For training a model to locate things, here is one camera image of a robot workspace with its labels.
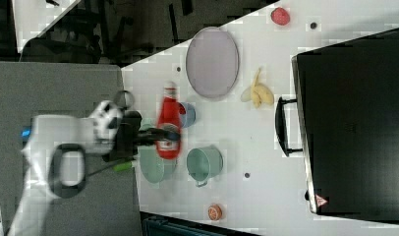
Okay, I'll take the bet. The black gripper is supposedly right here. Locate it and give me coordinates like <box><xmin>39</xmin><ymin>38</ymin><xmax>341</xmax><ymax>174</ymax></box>
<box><xmin>102</xmin><ymin>111</ymin><xmax>181</xmax><ymax>162</ymax></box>

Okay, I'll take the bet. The red plush ketchup bottle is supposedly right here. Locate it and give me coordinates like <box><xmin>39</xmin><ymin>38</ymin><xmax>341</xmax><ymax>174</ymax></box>
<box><xmin>156</xmin><ymin>82</ymin><xmax>181</xmax><ymax>159</ymax></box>

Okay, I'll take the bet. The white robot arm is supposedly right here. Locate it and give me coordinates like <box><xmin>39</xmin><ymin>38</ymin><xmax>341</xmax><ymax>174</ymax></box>
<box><xmin>5</xmin><ymin>100</ymin><xmax>182</xmax><ymax>236</ymax></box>

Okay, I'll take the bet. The green oval strainer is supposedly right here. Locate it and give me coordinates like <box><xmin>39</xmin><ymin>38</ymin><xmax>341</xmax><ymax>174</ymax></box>
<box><xmin>139</xmin><ymin>119</ymin><xmax>177</xmax><ymax>185</ymax></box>

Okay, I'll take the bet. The green round toy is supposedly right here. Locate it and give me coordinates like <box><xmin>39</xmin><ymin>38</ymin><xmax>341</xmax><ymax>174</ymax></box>
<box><xmin>113</xmin><ymin>160</ymin><xmax>137</xmax><ymax>172</ymax></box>

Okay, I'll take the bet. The blue bowl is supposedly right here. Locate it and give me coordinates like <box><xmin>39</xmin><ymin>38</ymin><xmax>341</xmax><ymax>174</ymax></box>
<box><xmin>179</xmin><ymin>102</ymin><xmax>196</xmax><ymax>128</ymax></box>

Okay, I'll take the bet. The green metal cup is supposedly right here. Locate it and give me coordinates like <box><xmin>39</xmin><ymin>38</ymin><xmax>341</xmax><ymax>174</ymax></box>
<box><xmin>187</xmin><ymin>146</ymin><xmax>223</xmax><ymax>188</ymax></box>

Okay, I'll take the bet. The orange slice toy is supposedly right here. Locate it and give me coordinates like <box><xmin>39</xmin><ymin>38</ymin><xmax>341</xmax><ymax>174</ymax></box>
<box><xmin>207</xmin><ymin>205</ymin><xmax>223</xmax><ymax>221</ymax></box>

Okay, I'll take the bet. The grey round plate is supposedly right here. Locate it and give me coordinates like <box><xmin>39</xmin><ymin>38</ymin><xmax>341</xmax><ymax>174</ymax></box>
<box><xmin>186</xmin><ymin>27</ymin><xmax>239</xmax><ymax>99</ymax></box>

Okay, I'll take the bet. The peeled banana toy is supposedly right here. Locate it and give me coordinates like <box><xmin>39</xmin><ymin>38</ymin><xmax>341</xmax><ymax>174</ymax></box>
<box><xmin>241</xmin><ymin>69</ymin><xmax>274</xmax><ymax>108</ymax></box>

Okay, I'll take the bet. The red strawberry toy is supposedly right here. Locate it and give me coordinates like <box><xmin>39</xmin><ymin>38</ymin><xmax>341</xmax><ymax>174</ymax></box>
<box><xmin>270</xmin><ymin>7</ymin><xmax>290</xmax><ymax>26</ymax></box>

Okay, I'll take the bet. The silver black toaster oven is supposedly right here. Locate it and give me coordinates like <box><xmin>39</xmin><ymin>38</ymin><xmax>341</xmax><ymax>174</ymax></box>
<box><xmin>291</xmin><ymin>28</ymin><xmax>399</xmax><ymax>225</ymax></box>

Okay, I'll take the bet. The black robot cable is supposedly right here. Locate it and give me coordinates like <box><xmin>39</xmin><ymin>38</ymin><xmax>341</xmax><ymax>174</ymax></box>
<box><xmin>112</xmin><ymin>89</ymin><xmax>136</xmax><ymax>111</ymax></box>

